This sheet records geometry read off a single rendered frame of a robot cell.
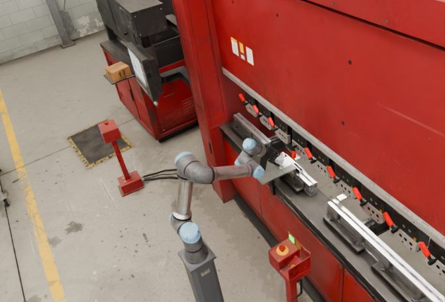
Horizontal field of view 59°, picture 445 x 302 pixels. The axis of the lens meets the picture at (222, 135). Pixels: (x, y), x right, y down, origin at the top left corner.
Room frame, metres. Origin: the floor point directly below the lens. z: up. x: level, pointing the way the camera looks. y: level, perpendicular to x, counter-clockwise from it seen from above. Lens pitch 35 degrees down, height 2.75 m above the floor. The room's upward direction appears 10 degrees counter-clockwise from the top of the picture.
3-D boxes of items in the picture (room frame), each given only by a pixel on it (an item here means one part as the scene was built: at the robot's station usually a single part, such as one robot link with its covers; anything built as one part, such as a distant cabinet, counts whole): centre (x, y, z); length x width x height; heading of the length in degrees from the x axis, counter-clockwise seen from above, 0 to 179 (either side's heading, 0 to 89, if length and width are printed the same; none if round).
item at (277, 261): (1.48, -0.26, 0.75); 0.20 x 0.16 x 0.18; 25
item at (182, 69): (3.18, 0.28, 1.18); 0.40 x 0.24 x 0.07; 20
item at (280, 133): (2.08, -0.41, 1.26); 0.15 x 0.09 x 0.17; 20
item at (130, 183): (3.26, 1.06, 0.41); 0.25 x 0.20 x 0.83; 110
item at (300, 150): (1.89, -0.48, 1.26); 0.15 x 0.09 x 0.17; 20
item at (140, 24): (3.07, 0.46, 1.53); 0.51 x 0.25 x 0.85; 21
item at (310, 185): (2.01, -0.44, 0.92); 0.39 x 0.06 x 0.10; 20
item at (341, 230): (1.47, -0.58, 0.89); 0.30 x 0.05 x 0.03; 20
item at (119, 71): (3.94, 0.98, 1.04); 0.30 x 0.26 x 0.12; 26
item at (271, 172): (2.01, -0.29, 1.00); 0.26 x 0.18 x 0.01; 110
